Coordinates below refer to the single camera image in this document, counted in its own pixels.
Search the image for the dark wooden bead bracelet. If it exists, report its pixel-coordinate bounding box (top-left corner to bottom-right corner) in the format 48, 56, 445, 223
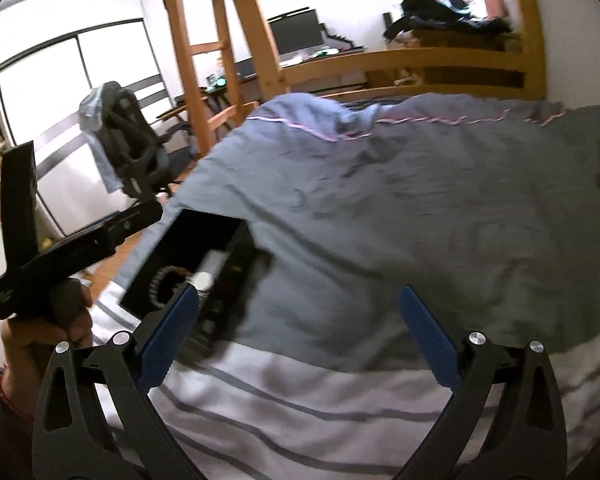
148, 264, 194, 310

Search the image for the wooden bunk bed frame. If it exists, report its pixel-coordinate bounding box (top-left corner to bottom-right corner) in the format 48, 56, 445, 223
234, 0, 546, 101

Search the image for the white sliding wardrobe door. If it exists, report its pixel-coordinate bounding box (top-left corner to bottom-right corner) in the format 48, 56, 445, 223
0, 18, 172, 236

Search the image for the light blue hanging garment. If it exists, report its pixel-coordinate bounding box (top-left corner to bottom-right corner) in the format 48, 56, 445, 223
78, 86, 123, 194

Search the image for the black office chair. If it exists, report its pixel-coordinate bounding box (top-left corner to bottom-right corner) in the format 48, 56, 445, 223
98, 81, 195, 202

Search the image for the black computer monitor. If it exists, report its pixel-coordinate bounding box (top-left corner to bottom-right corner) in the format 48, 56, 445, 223
268, 8, 324, 54

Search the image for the wooden ladder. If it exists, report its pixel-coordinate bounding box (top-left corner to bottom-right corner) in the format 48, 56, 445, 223
166, 0, 257, 157

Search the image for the grey blue duvet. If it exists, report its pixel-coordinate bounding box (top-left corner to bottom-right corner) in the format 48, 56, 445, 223
111, 91, 600, 376

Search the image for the pile of dark clothes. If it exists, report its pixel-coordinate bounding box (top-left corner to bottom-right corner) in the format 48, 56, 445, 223
384, 0, 512, 41

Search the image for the white grey striped sheet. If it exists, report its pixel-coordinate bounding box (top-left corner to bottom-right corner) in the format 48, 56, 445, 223
86, 282, 600, 480

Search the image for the person's left hand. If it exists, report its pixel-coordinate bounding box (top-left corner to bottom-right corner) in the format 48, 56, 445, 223
0, 285, 93, 418

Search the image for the black jewelry box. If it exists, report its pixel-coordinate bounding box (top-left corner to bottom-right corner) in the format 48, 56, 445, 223
120, 209, 273, 362

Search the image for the red string wrist bracelet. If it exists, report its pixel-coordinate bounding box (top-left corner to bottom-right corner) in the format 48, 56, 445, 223
0, 364, 31, 424

